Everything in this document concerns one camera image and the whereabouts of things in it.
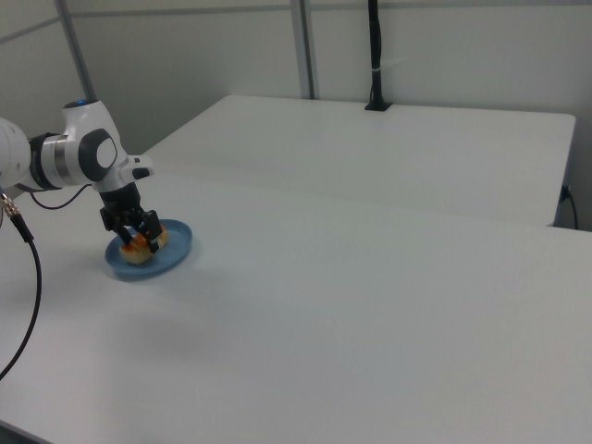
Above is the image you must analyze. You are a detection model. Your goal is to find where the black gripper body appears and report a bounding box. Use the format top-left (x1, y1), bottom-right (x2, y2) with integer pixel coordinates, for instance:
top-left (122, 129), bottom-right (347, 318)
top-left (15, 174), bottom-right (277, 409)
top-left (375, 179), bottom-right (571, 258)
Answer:
top-left (98, 180), bottom-right (150, 233)

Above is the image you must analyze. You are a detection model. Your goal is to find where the toasted bread piece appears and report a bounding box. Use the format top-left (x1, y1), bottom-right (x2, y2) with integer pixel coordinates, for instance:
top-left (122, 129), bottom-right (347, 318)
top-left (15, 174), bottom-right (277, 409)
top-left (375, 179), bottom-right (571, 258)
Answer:
top-left (119, 225), bottom-right (170, 266)

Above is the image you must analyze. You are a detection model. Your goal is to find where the blue round plate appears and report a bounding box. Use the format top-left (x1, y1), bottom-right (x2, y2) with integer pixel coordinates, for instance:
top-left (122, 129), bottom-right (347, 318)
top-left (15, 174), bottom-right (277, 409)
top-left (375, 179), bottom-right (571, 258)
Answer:
top-left (105, 217), bottom-right (194, 280)

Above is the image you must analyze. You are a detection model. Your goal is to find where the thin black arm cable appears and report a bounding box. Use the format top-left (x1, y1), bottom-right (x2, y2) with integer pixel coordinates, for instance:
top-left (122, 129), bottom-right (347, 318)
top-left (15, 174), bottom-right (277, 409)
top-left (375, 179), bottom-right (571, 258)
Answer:
top-left (28, 182), bottom-right (92, 210)

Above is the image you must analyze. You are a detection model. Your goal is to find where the black cable with metal connector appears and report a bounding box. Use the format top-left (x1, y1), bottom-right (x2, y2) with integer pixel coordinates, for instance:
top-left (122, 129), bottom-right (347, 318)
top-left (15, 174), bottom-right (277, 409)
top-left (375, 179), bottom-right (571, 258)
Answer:
top-left (0, 186), bottom-right (43, 382)

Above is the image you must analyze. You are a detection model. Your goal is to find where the grey metal frame post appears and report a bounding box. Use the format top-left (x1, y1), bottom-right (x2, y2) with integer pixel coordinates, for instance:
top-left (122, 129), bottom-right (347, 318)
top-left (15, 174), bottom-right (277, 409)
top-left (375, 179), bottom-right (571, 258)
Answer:
top-left (290, 0), bottom-right (321, 100)
top-left (54, 0), bottom-right (99, 103)

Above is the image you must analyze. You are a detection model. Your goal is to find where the black camera stand pole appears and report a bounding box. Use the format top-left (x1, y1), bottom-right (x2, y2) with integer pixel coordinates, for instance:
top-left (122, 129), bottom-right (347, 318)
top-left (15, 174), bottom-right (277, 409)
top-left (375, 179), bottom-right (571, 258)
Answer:
top-left (364, 0), bottom-right (392, 112)

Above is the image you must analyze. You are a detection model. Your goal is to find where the black power cable at wall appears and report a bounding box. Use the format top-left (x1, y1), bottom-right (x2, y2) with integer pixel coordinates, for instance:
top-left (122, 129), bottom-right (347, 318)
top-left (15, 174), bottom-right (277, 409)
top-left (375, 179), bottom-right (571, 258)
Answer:
top-left (559, 184), bottom-right (579, 229)

